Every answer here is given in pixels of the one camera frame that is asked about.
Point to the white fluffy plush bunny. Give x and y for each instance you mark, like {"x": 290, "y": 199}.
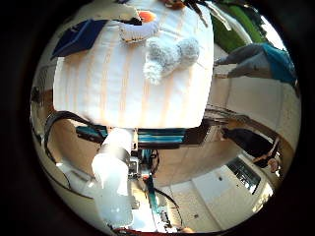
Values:
{"x": 164, "y": 55}

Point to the fried egg plush toy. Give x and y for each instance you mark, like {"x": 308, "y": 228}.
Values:
{"x": 138, "y": 32}

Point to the white orange-striped table cloth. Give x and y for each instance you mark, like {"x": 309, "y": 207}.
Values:
{"x": 108, "y": 82}

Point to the dark glass window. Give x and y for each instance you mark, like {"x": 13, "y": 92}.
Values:
{"x": 244, "y": 173}

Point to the person in black clothes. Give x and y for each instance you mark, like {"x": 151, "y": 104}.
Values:
{"x": 249, "y": 141}

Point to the person in teal shirt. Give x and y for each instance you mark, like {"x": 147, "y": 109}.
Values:
{"x": 275, "y": 62}

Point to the teal table frame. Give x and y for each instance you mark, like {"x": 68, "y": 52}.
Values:
{"x": 157, "y": 137}

